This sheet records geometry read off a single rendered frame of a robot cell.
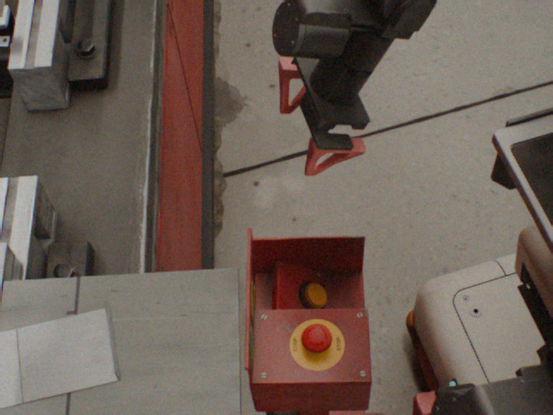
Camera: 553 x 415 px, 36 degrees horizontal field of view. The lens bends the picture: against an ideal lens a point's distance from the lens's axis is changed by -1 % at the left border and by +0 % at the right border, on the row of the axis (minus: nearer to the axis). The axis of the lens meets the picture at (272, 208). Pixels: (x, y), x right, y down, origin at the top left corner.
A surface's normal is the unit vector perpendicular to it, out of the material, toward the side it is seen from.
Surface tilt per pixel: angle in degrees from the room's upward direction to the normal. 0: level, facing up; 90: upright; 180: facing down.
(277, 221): 0
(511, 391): 22
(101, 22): 0
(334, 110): 27
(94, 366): 0
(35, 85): 90
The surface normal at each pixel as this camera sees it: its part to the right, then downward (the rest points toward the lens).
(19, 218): -0.06, -0.51
